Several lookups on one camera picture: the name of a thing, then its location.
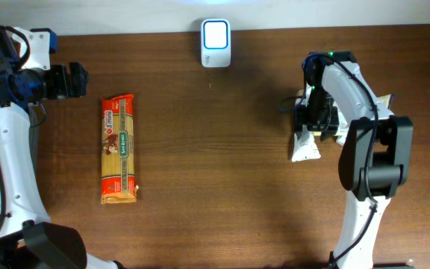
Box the white crinkled snack bag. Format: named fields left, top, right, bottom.
left=334, top=94, right=393, bottom=146

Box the orange spaghetti packet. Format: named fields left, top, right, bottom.
left=101, top=94, right=138, bottom=204

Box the white tube with gold cap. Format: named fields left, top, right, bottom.
left=291, top=87, right=321, bottom=162

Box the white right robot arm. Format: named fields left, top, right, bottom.
left=292, top=51, right=414, bottom=268

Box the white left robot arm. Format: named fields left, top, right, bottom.
left=0, top=25, right=119, bottom=268

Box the white barcode scanner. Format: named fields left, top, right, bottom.
left=200, top=18, right=231, bottom=68

